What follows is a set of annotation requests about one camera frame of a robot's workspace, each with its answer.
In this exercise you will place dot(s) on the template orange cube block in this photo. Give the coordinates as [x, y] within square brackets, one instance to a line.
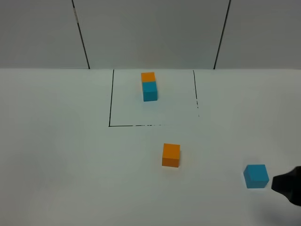
[148, 77]

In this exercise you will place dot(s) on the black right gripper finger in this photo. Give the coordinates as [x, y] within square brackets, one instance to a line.
[289, 185]

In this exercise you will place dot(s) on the template blue cube block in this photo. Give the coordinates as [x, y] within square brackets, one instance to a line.
[150, 92]

